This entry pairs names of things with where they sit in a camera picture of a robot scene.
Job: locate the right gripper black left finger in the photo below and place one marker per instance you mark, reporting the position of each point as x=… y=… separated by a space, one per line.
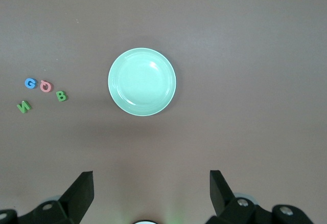
x=76 y=198

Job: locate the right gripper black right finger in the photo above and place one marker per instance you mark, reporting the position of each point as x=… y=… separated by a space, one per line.
x=222 y=198

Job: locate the green letter B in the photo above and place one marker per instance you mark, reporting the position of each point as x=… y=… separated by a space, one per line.
x=59 y=96

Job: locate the green letter N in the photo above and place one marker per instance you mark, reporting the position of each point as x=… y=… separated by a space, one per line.
x=24 y=107

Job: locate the pink letter Q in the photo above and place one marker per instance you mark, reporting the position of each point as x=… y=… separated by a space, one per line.
x=42 y=88

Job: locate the blue letter G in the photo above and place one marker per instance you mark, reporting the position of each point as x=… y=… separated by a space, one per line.
x=28 y=85

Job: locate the pale green plate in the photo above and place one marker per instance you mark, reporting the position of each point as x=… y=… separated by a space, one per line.
x=141 y=82

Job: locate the brown table cover sheet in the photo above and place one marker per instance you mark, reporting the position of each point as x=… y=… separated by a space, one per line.
x=230 y=29

